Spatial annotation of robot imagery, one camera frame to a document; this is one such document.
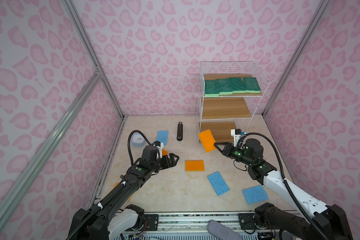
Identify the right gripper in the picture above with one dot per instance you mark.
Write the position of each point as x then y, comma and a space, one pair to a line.
228, 149

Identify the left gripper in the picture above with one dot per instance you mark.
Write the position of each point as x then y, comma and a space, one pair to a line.
173, 162

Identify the blue sponge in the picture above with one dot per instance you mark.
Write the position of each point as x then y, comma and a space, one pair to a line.
218, 183
255, 194
162, 136

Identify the green sponge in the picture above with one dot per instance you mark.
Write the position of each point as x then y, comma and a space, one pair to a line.
251, 85
224, 87
211, 89
238, 86

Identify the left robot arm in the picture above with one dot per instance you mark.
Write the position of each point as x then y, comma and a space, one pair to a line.
106, 220

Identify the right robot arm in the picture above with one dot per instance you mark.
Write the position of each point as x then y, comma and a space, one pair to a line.
317, 220

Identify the black stapler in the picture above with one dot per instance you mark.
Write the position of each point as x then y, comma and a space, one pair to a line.
180, 132

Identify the blue square timer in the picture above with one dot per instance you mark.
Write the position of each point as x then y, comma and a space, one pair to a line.
137, 140

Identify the grey cloth object front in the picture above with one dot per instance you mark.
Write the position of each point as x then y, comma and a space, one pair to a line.
222, 232

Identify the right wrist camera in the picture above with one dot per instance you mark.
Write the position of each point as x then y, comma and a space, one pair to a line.
237, 134

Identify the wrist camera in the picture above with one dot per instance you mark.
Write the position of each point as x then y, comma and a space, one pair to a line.
159, 145
237, 134

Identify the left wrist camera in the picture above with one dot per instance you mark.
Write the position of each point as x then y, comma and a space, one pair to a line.
159, 145

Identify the white wire wooden shelf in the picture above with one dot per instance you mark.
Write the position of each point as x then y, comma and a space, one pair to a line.
223, 113

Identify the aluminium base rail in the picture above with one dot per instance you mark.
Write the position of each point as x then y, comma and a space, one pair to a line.
193, 221

